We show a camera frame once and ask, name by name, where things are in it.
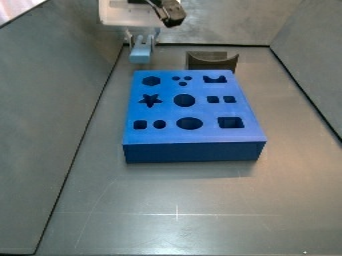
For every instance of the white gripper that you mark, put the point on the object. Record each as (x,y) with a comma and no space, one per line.
(121,13)

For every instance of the light blue square-circle peg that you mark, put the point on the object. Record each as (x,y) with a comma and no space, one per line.
(141,48)

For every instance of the black curved fixture stand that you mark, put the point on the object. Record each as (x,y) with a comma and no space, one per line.
(209,60)

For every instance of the blue foam shape-sorter block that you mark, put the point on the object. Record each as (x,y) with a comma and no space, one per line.
(189,115)

